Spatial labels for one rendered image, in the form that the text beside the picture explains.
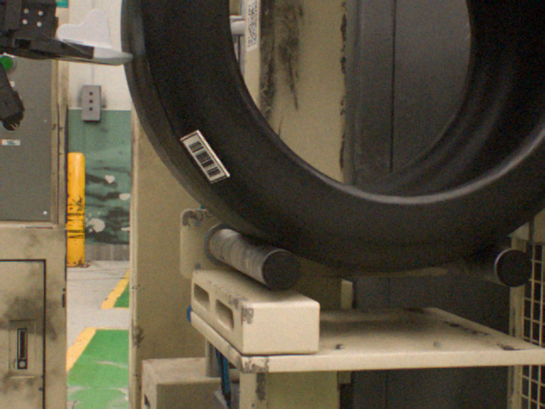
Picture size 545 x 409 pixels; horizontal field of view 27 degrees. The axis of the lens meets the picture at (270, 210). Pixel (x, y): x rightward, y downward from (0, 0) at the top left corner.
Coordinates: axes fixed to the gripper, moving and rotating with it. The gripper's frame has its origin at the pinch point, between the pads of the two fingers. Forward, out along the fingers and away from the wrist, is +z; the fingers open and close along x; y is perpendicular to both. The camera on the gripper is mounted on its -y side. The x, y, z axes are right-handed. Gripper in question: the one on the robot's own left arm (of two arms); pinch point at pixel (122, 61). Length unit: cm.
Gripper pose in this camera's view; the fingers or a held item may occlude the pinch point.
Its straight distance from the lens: 132.1
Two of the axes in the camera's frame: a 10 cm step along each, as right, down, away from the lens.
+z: 9.6, 1.2, 2.3
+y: 1.3, -9.9, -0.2
